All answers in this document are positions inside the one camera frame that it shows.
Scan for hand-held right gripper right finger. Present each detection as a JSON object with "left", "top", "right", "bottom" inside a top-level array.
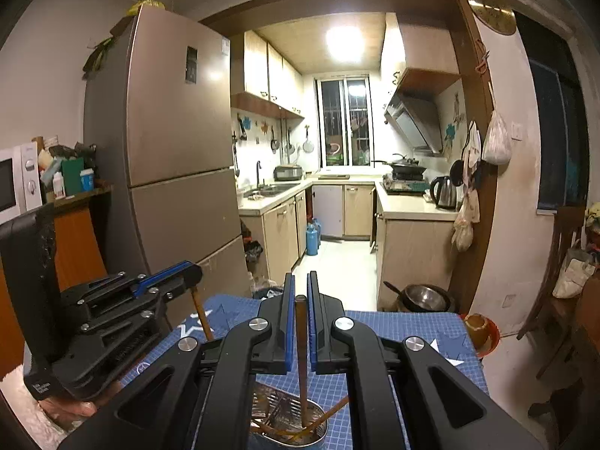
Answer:
[{"left": 306, "top": 271, "right": 547, "bottom": 450}]

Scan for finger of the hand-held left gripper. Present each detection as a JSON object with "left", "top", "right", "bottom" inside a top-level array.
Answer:
[
  {"left": 77, "top": 285, "right": 191, "bottom": 338},
  {"left": 61, "top": 259, "right": 204, "bottom": 311}
]

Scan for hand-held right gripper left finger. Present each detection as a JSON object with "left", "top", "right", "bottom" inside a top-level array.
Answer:
[{"left": 58, "top": 272, "right": 297, "bottom": 450}]

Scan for teal slotted utensil holder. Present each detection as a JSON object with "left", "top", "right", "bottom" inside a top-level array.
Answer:
[{"left": 247, "top": 381, "right": 330, "bottom": 450}]

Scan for person's left hand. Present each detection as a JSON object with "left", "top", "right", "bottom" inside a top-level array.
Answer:
[{"left": 44, "top": 384, "right": 125, "bottom": 421}]

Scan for orange wooden cabinet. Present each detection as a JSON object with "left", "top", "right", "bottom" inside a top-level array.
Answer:
[{"left": 0, "top": 186, "right": 119, "bottom": 372}]

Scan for white microwave oven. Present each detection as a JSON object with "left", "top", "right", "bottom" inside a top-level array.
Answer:
[{"left": 0, "top": 142, "right": 44, "bottom": 221}]

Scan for green box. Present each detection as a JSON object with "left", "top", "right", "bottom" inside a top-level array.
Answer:
[{"left": 60, "top": 156, "right": 86, "bottom": 197}]

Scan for white fleece cloth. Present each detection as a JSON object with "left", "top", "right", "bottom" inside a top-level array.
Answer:
[{"left": 0, "top": 369, "right": 63, "bottom": 450}]

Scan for beige kitchen counter cabinets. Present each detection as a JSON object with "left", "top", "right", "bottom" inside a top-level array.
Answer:
[{"left": 238, "top": 180, "right": 461, "bottom": 313}]

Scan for blue checked star tablecloth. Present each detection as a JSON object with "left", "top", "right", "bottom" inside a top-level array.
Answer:
[{"left": 117, "top": 292, "right": 489, "bottom": 450}]

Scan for grey tall refrigerator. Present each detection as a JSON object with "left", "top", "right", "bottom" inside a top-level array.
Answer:
[{"left": 83, "top": 3, "right": 254, "bottom": 330}]

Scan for grey countertop toaster oven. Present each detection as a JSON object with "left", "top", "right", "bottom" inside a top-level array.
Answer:
[{"left": 273, "top": 163, "right": 305, "bottom": 183}]

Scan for orange bowl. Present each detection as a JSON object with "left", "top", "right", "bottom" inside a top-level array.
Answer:
[{"left": 461, "top": 312, "right": 502, "bottom": 358}]

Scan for gas stove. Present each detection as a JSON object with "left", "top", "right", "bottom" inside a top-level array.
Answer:
[{"left": 381, "top": 173, "right": 430, "bottom": 196}]

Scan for beige hanging mesh bag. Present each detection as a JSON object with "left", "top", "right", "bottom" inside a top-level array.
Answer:
[{"left": 451, "top": 192, "right": 482, "bottom": 252}]

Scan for black wok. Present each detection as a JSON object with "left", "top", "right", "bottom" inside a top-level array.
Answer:
[{"left": 372, "top": 153, "right": 425, "bottom": 177}]

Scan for steel electric kettle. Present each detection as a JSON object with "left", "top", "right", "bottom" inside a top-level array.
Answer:
[{"left": 429, "top": 174, "right": 458, "bottom": 211}]

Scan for barred kitchen window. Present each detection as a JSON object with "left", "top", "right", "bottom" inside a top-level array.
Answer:
[{"left": 314, "top": 74, "right": 372, "bottom": 170}]

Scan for green leafy bundle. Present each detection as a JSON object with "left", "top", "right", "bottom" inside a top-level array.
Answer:
[{"left": 83, "top": 36, "right": 116, "bottom": 81}]

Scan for steel range hood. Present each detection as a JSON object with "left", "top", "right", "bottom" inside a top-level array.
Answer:
[{"left": 384, "top": 91, "right": 444, "bottom": 157}]

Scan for white hanging cloth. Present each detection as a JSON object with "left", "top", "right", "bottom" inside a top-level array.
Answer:
[{"left": 461, "top": 121, "right": 483, "bottom": 184}]

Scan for wooden chair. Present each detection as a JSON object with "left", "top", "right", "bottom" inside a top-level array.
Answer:
[{"left": 517, "top": 205, "right": 590, "bottom": 381}]

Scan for white hanging plastic bag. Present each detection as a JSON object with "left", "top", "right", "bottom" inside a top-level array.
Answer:
[{"left": 481, "top": 109, "right": 513, "bottom": 166}]

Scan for white cloth bag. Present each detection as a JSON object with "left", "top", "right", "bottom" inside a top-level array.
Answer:
[{"left": 552, "top": 238, "right": 596, "bottom": 300}]

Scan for round ceiling light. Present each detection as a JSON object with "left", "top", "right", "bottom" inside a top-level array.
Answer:
[{"left": 325, "top": 23, "right": 367, "bottom": 62}]

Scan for dark framed window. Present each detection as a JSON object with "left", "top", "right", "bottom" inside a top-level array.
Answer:
[{"left": 514, "top": 11, "right": 590, "bottom": 215}]

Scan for beige wall cabinets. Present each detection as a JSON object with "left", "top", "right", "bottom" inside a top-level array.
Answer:
[{"left": 230, "top": 29, "right": 306, "bottom": 120}]

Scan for round golden wall clock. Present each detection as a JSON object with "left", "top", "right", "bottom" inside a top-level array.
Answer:
[{"left": 465, "top": 0, "right": 516, "bottom": 36}]

